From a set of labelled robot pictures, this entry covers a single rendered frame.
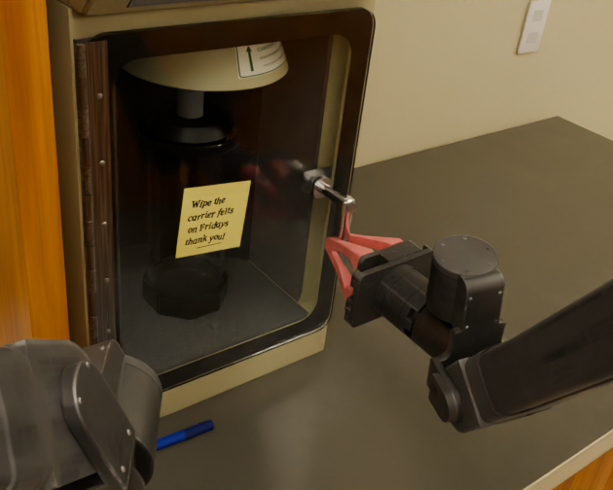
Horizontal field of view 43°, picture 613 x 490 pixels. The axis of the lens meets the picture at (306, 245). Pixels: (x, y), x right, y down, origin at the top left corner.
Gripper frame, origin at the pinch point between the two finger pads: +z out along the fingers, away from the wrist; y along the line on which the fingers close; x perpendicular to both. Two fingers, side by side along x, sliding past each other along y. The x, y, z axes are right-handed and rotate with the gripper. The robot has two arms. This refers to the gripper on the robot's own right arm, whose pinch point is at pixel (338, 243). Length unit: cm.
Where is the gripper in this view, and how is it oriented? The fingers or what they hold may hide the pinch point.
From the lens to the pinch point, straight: 84.0
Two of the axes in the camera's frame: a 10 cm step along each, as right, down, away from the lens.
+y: -7.9, 2.6, -5.5
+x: -1.2, 8.3, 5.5
